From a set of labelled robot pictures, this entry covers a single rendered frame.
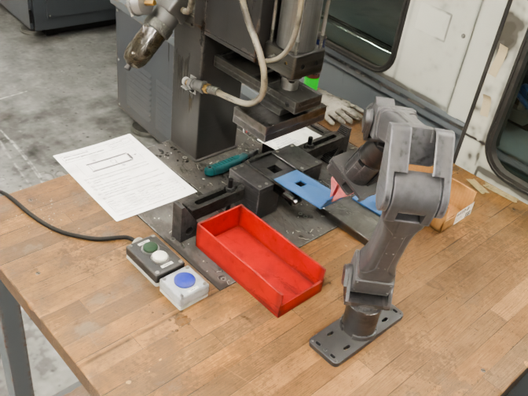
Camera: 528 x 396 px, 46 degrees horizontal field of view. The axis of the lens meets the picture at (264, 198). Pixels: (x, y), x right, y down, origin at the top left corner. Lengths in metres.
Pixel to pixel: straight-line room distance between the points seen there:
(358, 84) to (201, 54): 0.73
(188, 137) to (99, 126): 1.95
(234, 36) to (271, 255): 0.46
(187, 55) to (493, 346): 0.89
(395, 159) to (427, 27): 1.01
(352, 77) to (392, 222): 1.15
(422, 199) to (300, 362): 0.39
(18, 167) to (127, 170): 1.70
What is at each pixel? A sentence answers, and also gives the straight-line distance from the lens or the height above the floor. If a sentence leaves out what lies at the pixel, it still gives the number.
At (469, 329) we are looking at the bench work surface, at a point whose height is 0.90.
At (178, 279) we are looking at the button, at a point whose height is 0.94.
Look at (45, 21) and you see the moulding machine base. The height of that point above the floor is 0.13.
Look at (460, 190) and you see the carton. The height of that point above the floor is 0.95.
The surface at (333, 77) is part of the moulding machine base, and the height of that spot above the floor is 0.90.
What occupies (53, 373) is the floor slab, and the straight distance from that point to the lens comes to 2.26.
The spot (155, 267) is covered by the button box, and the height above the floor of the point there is 0.93.
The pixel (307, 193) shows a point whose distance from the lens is 1.34.
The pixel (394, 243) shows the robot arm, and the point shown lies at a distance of 0.98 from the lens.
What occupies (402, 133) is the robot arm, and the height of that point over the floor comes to 1.34.
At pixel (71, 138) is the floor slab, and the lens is 3.39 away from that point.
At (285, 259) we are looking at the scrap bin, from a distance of 1.29.
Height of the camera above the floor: 1.76
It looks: 36 degrees down
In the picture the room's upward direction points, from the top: 8 degrees clockwise
